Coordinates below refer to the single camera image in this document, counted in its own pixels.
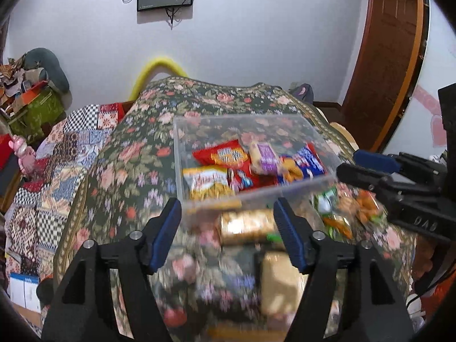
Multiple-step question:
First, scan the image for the orange box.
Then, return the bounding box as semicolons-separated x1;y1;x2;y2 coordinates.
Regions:
17;80;50;105

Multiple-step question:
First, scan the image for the yellow foam tube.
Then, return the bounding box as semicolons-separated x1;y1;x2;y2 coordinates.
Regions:
129;56;189;101

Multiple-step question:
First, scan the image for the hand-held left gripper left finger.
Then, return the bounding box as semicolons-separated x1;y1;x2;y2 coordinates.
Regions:
41;197;183;342

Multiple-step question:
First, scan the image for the purple snack packet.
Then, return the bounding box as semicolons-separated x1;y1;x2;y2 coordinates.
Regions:
249;141;283;176

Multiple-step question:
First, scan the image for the floral tablecloth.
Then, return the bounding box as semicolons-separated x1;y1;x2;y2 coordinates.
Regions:
53;76;417;342

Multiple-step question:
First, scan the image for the patchwork blanket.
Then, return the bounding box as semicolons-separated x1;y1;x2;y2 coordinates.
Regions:
4;103;125;294

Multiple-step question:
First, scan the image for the yellow snack packet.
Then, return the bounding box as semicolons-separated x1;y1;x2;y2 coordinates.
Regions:
182;166;233;201

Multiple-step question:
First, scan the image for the tan biscuit packet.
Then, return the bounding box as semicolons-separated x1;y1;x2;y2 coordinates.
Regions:
259;251;308;317

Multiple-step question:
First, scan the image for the green orange snack packet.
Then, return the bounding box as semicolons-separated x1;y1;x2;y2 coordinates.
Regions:
322;214;354;240

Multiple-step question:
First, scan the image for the white blue paper box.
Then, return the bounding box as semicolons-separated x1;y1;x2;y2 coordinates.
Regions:
9;272;42;311

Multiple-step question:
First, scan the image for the gold biscuit packet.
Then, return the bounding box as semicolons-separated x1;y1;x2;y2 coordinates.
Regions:
219;209;279;246

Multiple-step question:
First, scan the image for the small red blue packet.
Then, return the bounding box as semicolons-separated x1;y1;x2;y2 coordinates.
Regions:
230;168;262;190

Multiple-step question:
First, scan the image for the dark bag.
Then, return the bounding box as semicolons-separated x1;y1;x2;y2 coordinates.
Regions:
289;83;315;103

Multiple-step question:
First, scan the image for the red snack packet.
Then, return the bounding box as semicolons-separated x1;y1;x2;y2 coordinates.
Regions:
192;139;251;172

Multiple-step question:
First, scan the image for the pink toy figure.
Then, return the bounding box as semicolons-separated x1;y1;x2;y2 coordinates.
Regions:
9;135;37;176

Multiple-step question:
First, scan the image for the grey plush pillow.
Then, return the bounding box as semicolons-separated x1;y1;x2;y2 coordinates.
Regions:
22;48;70;94

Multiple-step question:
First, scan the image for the green patterned bag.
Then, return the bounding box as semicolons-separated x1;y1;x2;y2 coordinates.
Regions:
9;86;68;140

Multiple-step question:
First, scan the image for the brown wooden door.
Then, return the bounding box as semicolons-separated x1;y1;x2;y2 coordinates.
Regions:
339;0;429;153

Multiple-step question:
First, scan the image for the clear plastic container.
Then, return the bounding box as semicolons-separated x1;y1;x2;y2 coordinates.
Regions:
173;113;338;218

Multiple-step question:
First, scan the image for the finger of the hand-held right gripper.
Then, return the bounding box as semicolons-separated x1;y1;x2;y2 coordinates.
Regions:
336;163;430;205
353;149;446;183

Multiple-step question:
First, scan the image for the green white snack packet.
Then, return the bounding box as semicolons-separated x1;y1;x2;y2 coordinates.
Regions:
313;185;340;215

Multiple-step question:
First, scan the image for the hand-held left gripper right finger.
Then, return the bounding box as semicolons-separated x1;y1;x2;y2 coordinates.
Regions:
274;197;416;342

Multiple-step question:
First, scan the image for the blue snack packet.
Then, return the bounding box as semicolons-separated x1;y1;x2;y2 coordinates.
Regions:
293;143;327;179

